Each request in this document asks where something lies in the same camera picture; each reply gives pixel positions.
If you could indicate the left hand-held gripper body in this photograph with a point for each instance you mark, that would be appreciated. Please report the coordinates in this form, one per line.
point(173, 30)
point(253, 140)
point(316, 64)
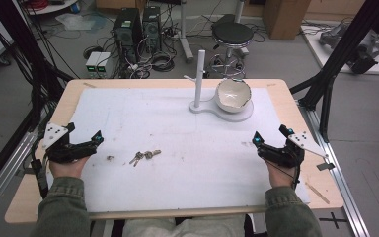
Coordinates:
point(57, 152)

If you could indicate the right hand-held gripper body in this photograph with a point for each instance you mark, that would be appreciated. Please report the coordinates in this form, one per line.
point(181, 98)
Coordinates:
point(284, 156)

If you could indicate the bunch of metal keys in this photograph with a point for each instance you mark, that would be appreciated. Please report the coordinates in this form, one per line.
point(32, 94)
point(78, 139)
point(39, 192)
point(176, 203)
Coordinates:
point(144, 155)

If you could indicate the person's left hand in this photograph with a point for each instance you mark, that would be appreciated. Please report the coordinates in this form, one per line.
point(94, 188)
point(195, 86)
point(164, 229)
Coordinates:
point(66, 169)

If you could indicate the person's right hand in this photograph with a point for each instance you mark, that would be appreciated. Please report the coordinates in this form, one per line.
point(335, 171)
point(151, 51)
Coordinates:
point(280, 177)

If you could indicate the black tape piece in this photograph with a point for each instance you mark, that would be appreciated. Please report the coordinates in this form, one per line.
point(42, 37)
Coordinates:
point(325, 166)

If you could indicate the thin wooden stick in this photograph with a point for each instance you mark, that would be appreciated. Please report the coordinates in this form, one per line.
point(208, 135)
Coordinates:
point(317, 193)

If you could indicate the white power supply unit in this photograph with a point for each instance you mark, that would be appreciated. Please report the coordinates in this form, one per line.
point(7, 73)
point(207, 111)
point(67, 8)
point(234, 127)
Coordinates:
point(92, 62)
point(103, 64)

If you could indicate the white stand with pole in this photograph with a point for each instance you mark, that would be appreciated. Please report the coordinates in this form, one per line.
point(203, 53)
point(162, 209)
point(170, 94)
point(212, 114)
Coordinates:
point(199, 82)

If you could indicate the white table mat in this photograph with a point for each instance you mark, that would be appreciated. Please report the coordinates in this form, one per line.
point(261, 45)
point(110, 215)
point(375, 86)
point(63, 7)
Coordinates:
point(177, 171)

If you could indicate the clear plastic bag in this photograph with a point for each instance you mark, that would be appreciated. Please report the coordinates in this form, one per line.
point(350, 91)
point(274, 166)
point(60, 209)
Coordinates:
point(79, 21)

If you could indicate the white board with devices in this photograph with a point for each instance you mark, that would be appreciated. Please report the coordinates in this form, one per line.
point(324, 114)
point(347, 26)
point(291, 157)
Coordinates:
point(355, 49)

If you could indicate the black round stool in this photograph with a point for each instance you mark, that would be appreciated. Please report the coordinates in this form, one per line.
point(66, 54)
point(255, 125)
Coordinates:
point(232, 33)

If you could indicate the brown cardboard box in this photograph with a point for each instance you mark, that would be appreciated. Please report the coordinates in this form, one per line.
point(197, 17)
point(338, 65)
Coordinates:
point(286, 18)

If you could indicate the person's legs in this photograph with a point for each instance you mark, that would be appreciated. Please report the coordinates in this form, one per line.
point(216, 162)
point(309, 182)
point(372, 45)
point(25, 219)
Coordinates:
point(184, 227)

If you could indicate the black computer tower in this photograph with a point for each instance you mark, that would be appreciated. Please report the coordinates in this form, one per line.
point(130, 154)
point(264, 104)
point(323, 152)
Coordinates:
point(127, 28)
point(151, 28)

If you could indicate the round white table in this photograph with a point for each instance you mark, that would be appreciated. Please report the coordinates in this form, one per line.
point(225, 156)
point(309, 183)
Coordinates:
point(51, 6)

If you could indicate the white metal stand leg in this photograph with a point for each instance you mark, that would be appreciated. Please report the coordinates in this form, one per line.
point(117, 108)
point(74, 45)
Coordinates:
point(186, 36)

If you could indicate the aluminium rail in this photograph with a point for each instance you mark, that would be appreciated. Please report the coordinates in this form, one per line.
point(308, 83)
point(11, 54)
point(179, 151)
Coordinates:
point(339, 171)
point(5, 174)

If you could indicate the black metal frame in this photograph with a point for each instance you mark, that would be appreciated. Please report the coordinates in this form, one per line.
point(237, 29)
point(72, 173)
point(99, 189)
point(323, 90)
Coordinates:
point(335, 56)
point(29, 65)

